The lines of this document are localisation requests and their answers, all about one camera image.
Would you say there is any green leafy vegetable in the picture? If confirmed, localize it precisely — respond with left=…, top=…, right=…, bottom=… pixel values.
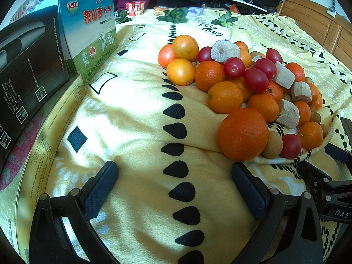
left=157, top=7, right=188, bottom=23

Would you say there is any orange kumquat fruit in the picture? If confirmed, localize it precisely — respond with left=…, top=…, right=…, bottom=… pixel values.
left=207, top=81, right=244, bottom=114

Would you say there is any blue green food box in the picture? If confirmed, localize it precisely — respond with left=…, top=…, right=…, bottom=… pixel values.
left=32, top=0, right=117, bottom=85

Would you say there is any black product box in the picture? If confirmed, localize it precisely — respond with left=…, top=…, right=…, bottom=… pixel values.
left=1, top=5, right=69, bottom=164

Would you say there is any large orange tangerine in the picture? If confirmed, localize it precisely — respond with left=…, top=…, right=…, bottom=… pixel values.
left=216, top=108, right=268, bottom=161

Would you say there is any white sugarcane piece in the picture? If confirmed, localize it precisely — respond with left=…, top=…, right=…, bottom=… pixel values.
left=211, top=40, right=240, bottom=63

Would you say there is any red cherry tomato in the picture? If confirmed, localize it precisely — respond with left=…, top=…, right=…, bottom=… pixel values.
left=243, top=68, right=269, bottom=94

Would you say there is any red snack packet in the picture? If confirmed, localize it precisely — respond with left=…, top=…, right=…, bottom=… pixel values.
left=125, top=1, right=145, bottom=17

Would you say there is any flat yellow gift box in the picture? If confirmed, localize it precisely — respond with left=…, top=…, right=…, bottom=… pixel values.
left=1, top=75, right=85, bottom=263

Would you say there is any wooden headboard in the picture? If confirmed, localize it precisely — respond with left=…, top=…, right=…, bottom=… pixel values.
left=277, top=0, right=352, bottom=68

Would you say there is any yellow patterned bed sheet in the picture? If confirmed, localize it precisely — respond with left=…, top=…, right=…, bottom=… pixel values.
left=44, top=10, right=351, bottom=263

